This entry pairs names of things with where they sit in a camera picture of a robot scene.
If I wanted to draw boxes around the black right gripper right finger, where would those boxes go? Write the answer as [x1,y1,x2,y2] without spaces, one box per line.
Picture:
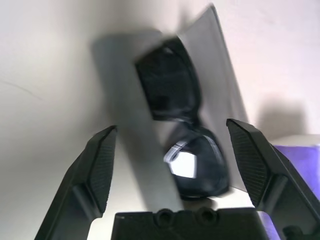
[225,118,320,240]

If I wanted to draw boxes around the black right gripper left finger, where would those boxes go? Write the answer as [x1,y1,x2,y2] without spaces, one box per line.
[33,124,118,240]

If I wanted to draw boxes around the grey glasses case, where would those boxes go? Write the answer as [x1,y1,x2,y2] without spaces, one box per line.
[92,2,250,216]

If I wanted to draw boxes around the black sunglasses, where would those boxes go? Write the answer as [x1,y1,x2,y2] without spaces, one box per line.
[134,36,231,201]

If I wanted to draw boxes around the purple tissue box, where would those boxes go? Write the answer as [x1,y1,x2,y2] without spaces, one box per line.
[258,134,320,240]

